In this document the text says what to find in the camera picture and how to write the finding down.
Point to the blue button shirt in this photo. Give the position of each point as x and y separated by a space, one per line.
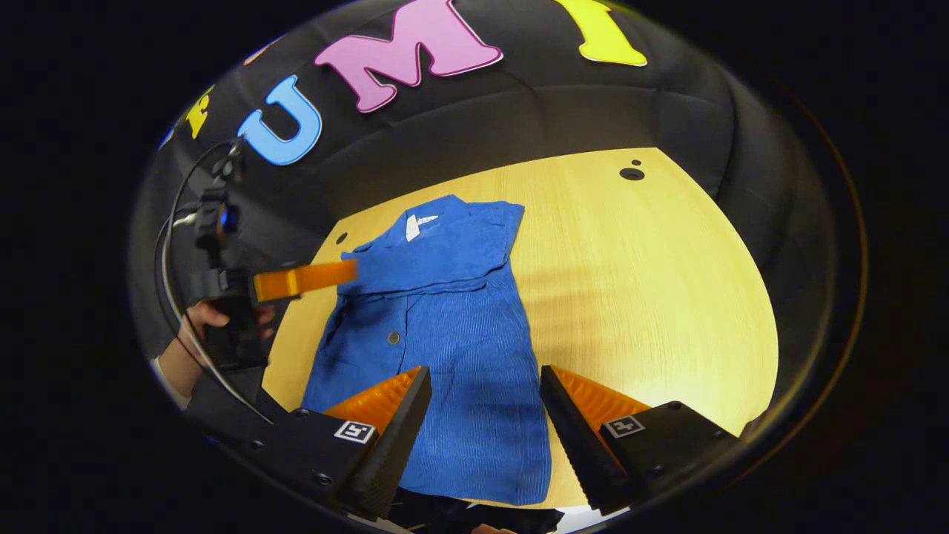
460 311

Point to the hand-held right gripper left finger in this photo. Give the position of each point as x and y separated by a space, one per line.
397 452

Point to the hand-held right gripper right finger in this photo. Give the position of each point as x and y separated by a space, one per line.
574 445

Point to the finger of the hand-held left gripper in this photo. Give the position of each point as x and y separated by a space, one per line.
311 278

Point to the dark cloth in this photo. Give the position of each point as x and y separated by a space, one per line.
445 515

